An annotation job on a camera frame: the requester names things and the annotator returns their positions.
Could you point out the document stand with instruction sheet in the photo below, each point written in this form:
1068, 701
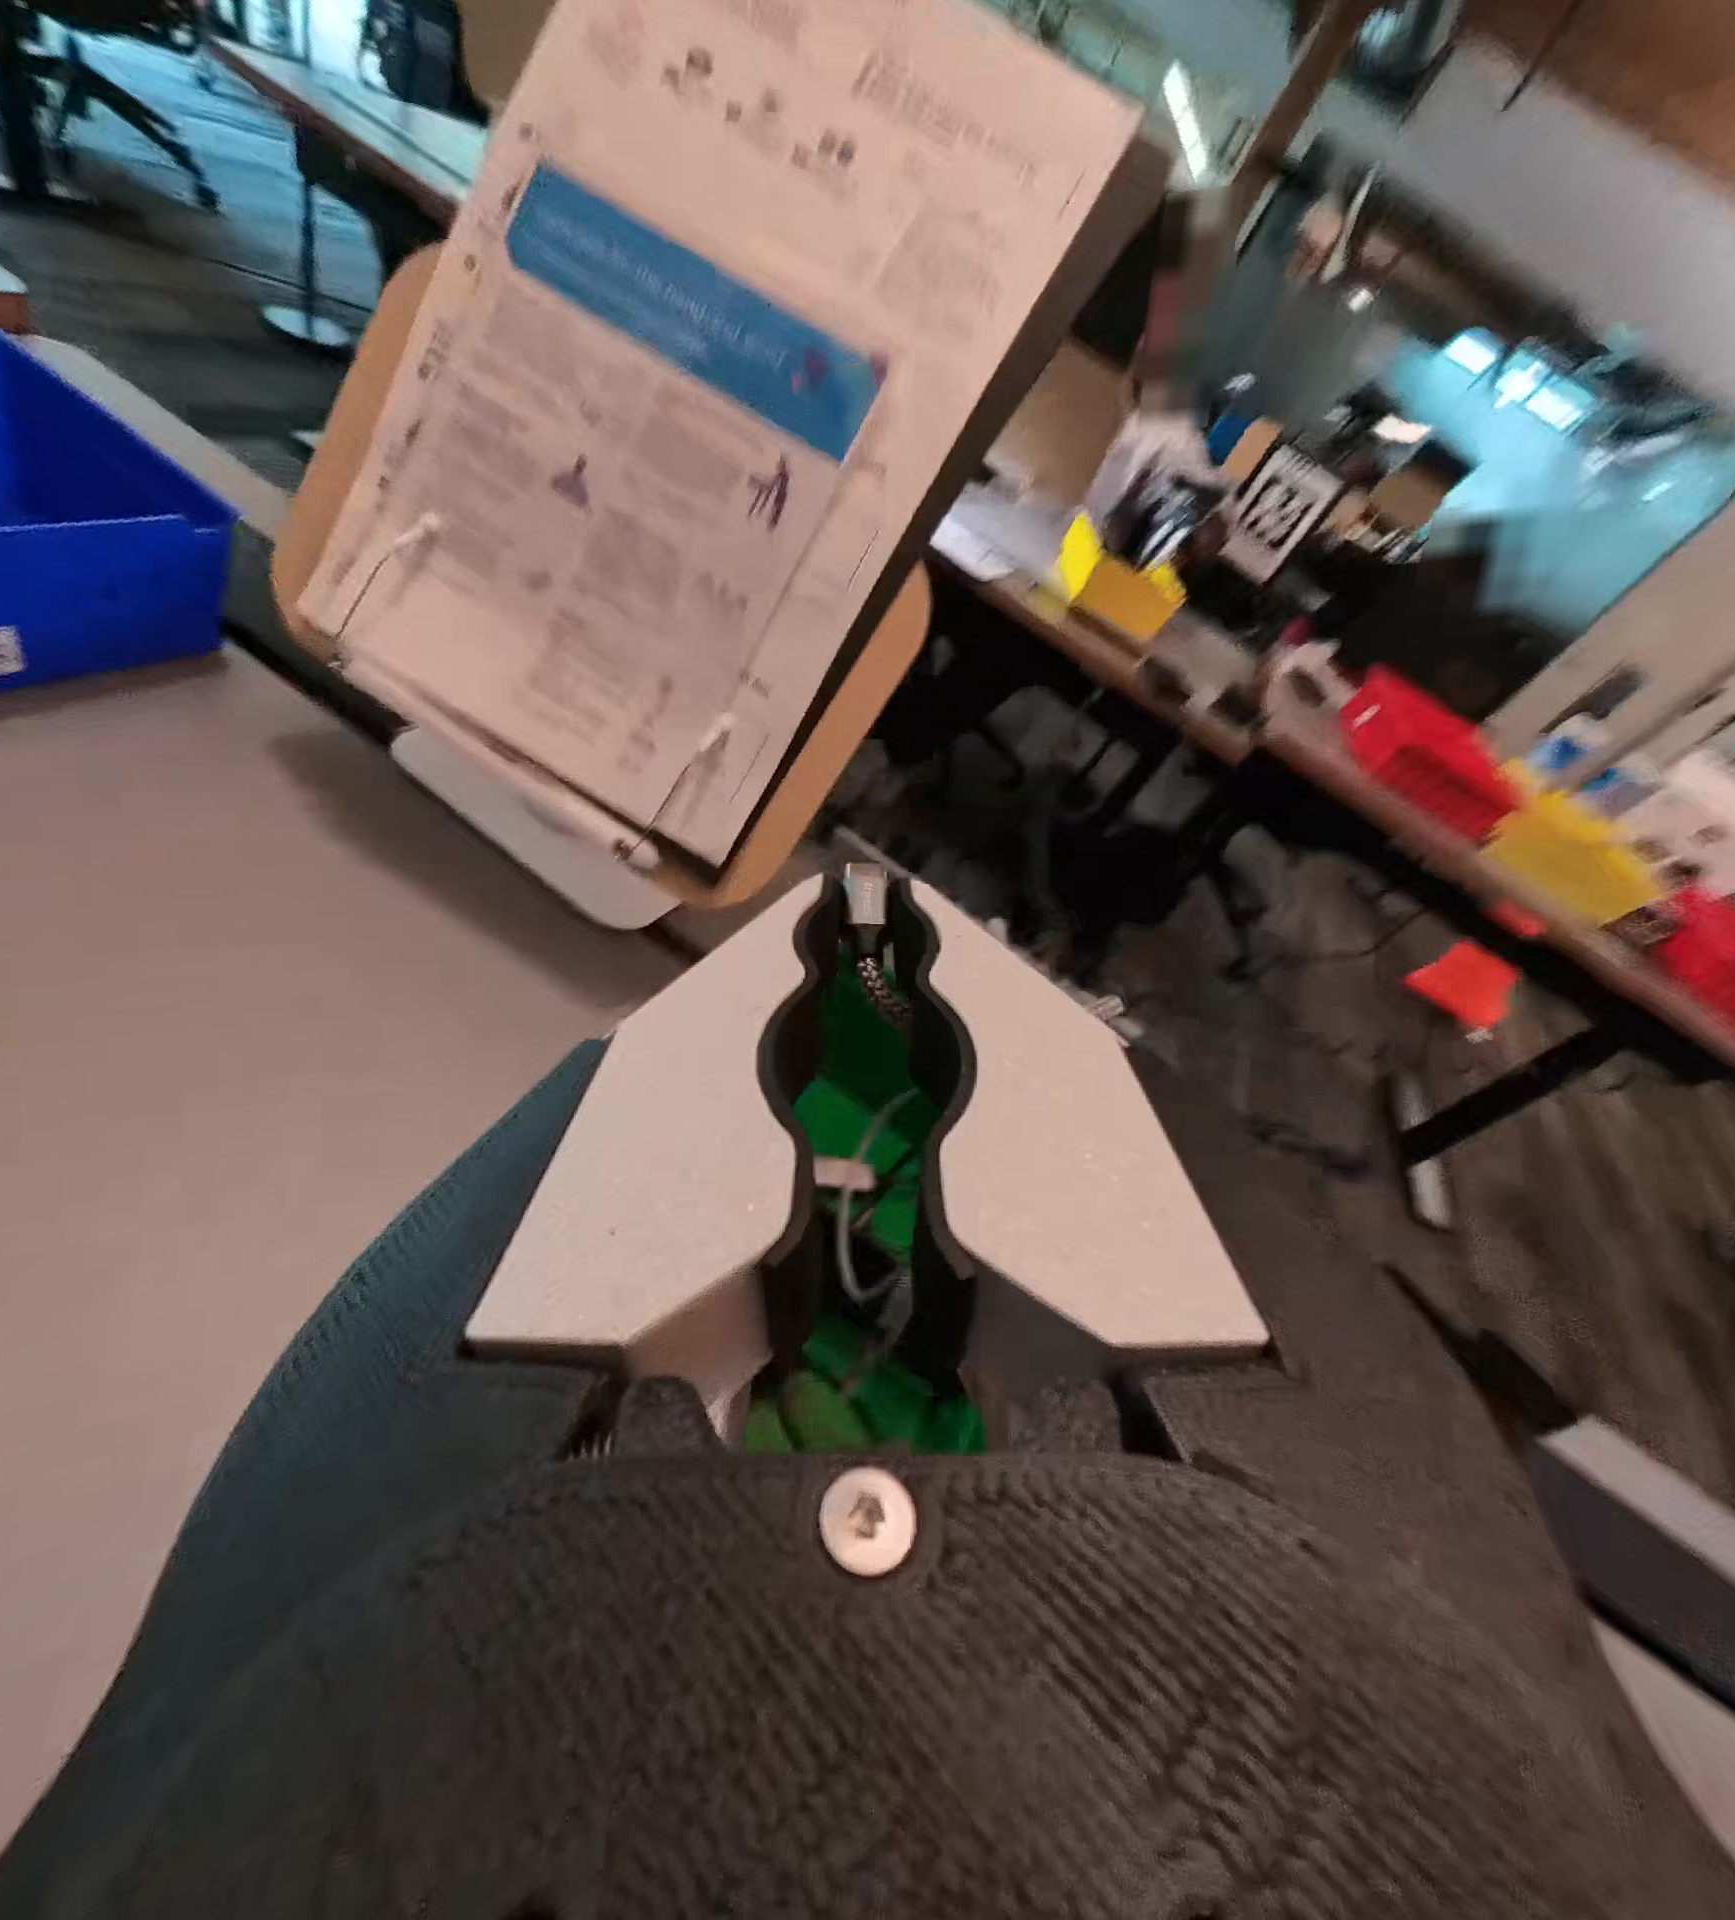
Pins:
658, 450

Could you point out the fiducial marker board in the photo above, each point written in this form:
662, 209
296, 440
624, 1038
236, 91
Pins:
1279, 511

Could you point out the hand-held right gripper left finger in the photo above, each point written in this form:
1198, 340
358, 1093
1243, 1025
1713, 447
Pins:
642, 1201

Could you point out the black desk panel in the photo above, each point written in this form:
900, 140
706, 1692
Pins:
304, 644

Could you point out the green plastic bin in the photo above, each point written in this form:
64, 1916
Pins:
868, 1110

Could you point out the wooden table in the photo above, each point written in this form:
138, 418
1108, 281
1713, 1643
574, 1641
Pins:
1211, 674

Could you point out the yellow plastic bin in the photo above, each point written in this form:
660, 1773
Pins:
1571, 862
1122, 593

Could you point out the instruction sheet on wooden stand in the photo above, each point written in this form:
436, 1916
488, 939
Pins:
838, 720

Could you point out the orange traffic cone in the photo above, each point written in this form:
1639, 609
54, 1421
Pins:
1463, 991

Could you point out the blue plastic bin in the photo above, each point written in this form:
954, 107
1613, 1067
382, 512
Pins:
42, 571

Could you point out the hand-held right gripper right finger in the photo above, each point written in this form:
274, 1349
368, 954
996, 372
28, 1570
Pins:
1108, 1201

